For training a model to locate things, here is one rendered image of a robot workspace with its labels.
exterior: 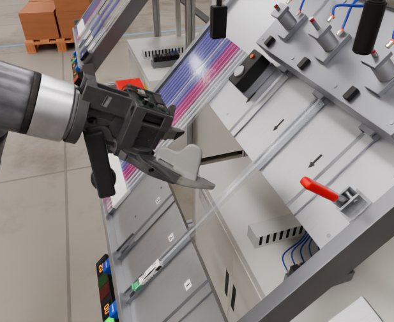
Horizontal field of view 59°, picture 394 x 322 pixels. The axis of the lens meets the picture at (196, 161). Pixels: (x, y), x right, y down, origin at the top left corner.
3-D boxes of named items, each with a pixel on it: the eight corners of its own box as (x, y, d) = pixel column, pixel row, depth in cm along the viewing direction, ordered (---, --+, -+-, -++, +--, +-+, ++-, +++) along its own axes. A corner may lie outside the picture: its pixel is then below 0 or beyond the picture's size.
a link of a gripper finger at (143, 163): (176, 179, 44) (117, 145, 44) (171, 189, 45) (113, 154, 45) (186, 167, 48) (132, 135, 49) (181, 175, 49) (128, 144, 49)
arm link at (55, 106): (23, 146, 40) (27, 113, 46) (64, 155, 42) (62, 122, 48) (40, 89, 37) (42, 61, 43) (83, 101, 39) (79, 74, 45)
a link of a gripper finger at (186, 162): (227, 168, 43) (165, 131, 44) (205, 203, 46) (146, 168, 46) (231, 160, 46) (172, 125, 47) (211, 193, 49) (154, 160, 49)
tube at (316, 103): (138, 291, 68) (133, 290, 67) (136, 285, 69) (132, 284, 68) (333, 94, 54) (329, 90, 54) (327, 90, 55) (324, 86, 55)
